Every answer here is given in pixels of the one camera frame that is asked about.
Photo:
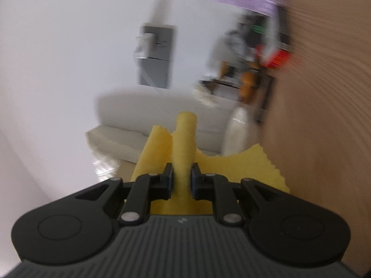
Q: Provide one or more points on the white sofa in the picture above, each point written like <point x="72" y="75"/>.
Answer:
<point x="139" y="113"/>

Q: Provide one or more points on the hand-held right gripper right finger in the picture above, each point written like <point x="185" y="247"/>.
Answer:
<point x="193" y="183"/>

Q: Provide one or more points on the white bottle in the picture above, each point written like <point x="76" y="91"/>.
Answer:
<point x="236" y="130"/>

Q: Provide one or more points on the yellow cleaning cloth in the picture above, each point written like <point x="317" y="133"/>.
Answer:
<point x="184" y="139"/>

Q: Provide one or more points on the grey cabinet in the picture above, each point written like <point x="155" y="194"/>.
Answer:
<point x="156" y="55"/>

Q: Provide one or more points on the wooden board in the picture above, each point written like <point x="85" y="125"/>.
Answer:
<point x="321" y="115"/>

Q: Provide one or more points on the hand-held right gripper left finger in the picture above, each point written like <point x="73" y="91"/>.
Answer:
<point x="169" y="183"/>

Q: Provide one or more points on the cluttered dark shelf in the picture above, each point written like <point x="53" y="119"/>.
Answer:
<point x="252" y="58"/>

